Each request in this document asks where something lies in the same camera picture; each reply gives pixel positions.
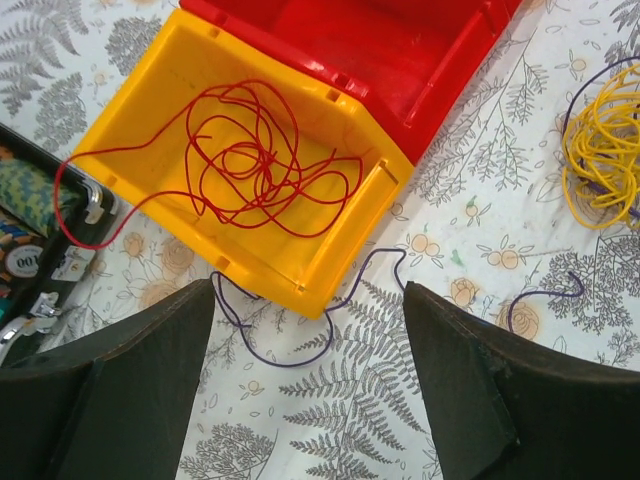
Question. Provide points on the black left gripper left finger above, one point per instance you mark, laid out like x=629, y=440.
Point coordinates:
x=114, y=404

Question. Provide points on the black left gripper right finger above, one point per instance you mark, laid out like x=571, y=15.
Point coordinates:
x=503, y=407

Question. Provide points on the black poker chip case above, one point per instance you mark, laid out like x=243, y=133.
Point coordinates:
x=38, y=274

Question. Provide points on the green chip stack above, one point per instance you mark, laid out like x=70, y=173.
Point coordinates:
x=27, y=193

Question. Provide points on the yellow plastic bin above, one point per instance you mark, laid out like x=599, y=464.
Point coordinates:
x=273, y=177

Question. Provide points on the red bin left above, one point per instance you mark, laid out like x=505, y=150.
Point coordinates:
x=406, y=61

